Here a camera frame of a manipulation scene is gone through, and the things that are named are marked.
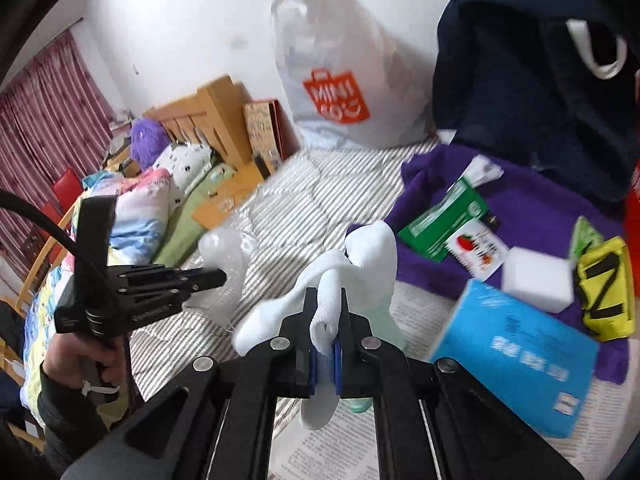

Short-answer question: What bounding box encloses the striped bed quilt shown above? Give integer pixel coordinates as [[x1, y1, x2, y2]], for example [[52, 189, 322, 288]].
[[125, 140, 451, 411]]

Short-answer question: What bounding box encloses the white shopping bag orange logo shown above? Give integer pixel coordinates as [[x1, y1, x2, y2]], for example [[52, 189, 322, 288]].
[[271, 0, 436, 150]]

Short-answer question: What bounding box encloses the white foam block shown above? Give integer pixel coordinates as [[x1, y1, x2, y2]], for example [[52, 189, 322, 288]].
[[501, 246, 576, 315]]

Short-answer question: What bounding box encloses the small white packet red print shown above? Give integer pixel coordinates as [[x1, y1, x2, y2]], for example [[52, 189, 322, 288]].
[[444, 227, 511, 281]]

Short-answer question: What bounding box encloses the red chair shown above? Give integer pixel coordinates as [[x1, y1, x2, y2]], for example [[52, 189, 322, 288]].
[[50, 169, 83, 211]]

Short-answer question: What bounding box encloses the blue tissue pack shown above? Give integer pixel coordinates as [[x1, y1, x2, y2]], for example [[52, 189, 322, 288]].
[[430, 280, 601, 440]]

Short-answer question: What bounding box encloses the navy tote bag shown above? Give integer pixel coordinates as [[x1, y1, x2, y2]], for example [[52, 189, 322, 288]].
[[432, 0, 640, 206]]

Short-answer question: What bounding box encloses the small green tissue pack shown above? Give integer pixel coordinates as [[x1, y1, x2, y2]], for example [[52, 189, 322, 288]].
[[569, 216, 603, 261]]

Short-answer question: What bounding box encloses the person's left forearm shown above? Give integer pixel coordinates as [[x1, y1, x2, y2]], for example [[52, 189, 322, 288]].
[[20, 365, 108, 480]]

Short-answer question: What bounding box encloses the newspaper sheet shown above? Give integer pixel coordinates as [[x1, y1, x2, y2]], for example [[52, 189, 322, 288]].
[[270, 280, 601, 480]]

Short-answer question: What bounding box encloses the flat brown cardboard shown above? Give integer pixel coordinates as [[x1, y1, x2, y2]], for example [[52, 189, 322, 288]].
[[192, 180, 263, 231]]

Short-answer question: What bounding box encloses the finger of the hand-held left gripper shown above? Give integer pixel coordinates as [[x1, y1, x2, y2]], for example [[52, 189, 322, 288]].
[[172, 266, 227, 306]]

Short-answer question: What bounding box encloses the black cable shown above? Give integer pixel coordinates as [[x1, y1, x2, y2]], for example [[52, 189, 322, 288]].
[[0, 190, 138, 411]]

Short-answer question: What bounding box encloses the yellow black pouch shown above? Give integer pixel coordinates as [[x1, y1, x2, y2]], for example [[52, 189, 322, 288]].
[[574, 236, 637, 343]]

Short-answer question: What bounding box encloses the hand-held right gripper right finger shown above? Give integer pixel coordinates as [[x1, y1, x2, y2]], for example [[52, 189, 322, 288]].
[[334, 287, 586, 480]]

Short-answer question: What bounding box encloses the clear plastic bag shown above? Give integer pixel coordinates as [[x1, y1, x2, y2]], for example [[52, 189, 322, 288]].
[[197, 227, 261, 323]]

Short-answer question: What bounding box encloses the white dotted pillow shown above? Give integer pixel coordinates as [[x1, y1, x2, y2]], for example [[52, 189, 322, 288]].
[[152, 142, 213, 196]]

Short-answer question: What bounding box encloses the purple towel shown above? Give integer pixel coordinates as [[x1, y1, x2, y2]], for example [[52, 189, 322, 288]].
[[385, 142, 640, 386]]

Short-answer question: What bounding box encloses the light green blanket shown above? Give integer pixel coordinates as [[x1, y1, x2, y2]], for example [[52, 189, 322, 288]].
[[152, 162, 236, 268]]

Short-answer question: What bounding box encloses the person's left hand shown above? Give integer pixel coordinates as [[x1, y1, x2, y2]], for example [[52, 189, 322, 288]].
[[42, 330, 127, 402]]

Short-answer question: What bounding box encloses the green wet wipes packet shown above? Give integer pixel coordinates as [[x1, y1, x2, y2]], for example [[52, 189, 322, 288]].
[[397, 177, 488, 263]]

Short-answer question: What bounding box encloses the purple plush toy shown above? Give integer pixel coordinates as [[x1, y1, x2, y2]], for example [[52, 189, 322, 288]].
[[129, 117, 168, 168]]

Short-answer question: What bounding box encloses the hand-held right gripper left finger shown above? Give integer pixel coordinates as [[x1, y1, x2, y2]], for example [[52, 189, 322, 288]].
[[60, 287, 321, 480]]

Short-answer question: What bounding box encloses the red striped curtain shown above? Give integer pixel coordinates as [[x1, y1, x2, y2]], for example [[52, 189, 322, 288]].
[[0, 30, 116, 241]]

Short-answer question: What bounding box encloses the colourful printed quilt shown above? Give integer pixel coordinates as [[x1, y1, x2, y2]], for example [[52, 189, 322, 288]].
[[20, 167, 186, 411]]

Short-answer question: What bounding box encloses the wooden headboard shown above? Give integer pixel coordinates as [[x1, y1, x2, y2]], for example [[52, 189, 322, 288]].
[[142, 75, 266, 183]]

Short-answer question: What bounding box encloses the white sock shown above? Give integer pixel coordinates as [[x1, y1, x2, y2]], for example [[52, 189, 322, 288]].
[[345, 221, 408, 356], [232, 250, 351, 431]]

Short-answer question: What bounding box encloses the red-edged picture book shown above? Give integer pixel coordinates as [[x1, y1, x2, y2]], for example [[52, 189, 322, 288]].
[[243, 100, 296, 163]]

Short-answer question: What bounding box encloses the red shopping bag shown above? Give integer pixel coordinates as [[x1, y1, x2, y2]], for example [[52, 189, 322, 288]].
[[624, 157, 640, 241]]

